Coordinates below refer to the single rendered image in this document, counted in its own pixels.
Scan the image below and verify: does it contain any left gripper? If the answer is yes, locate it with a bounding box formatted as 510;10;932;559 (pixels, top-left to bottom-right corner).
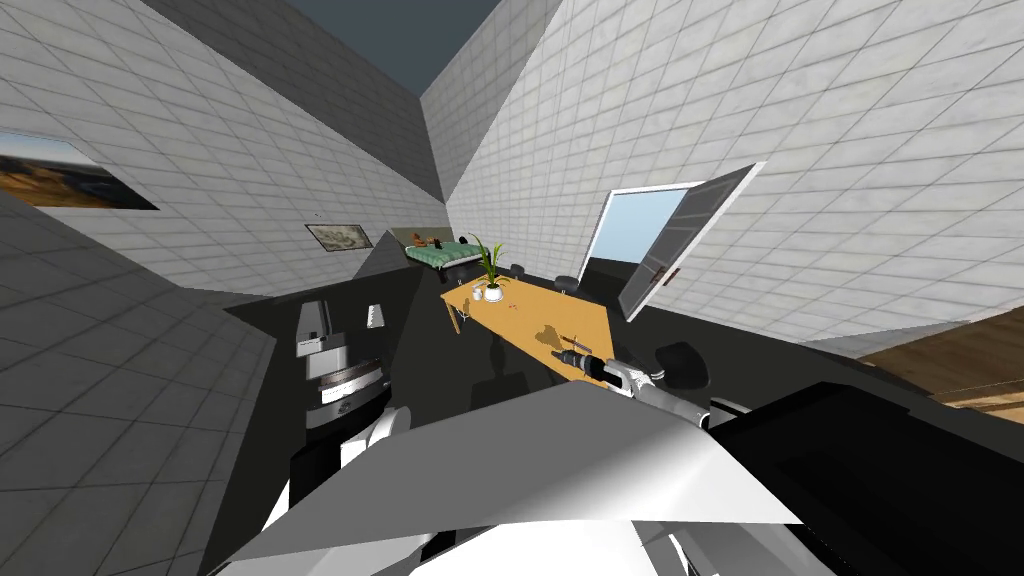
295;299;388;384

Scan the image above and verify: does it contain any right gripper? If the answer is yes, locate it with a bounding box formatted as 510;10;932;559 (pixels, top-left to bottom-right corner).
551;334;609;381

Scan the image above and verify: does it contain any wooden table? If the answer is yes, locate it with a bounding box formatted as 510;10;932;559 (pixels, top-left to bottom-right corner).
439;273;617;391

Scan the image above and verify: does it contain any green plant in white pot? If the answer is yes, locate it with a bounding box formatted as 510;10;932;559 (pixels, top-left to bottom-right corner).
468;232;508;304

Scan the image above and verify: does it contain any bed with green cover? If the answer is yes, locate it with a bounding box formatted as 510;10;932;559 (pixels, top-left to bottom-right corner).
389;227;489;283

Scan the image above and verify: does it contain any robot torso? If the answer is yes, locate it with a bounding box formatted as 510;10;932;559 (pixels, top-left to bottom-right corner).
209;379;804;576

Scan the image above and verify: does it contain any grey open door leaf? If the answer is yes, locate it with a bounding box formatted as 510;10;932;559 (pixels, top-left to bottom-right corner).
617;162;767;324

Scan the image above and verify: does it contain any small framed wall picture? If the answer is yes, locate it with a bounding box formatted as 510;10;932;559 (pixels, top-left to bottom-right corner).
304;223;375;253

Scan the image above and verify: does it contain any large landscape wall picture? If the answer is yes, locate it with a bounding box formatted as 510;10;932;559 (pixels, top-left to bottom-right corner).
0;130;160;212

